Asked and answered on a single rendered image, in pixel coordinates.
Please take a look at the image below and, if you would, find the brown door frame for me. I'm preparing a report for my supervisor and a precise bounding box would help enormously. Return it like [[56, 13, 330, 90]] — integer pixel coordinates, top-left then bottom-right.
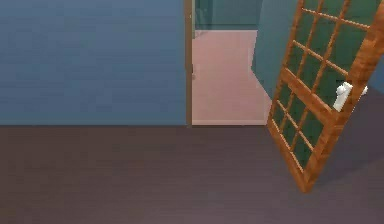
[[184, 0, 194, 128]]

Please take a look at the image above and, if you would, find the white door handle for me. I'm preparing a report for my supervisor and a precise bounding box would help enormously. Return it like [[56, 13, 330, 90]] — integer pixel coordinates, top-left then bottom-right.
[[332, 81, 369, 113]]

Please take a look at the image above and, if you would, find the wooden glazed room door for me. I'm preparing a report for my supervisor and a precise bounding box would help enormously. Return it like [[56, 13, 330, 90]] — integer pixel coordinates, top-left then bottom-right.
[[266, 0, 384, 194]]

